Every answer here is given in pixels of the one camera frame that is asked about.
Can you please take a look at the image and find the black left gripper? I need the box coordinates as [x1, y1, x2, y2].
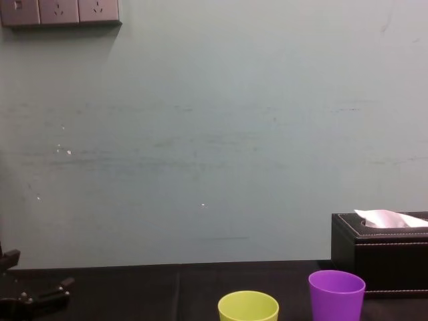
[0, 249, 76, 321]

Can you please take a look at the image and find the black table cloth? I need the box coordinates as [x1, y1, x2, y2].
[0, 259, 428, 321]

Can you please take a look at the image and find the yellow-green plastic cup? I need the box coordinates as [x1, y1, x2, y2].
[217, 290, 280, 321]

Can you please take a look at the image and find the purple plastic cup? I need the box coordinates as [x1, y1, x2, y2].
[308, 270, 366, 321]

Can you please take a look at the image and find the black leather tissue box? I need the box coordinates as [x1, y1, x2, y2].
[331, 211, 428, 300]

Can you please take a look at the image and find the white tissue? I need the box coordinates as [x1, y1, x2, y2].
[353, 209, 428, 229]

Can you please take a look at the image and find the grey wall socket plate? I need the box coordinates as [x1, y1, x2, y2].
[78, 0, 120, 23]
[39, 0, 80, 25]

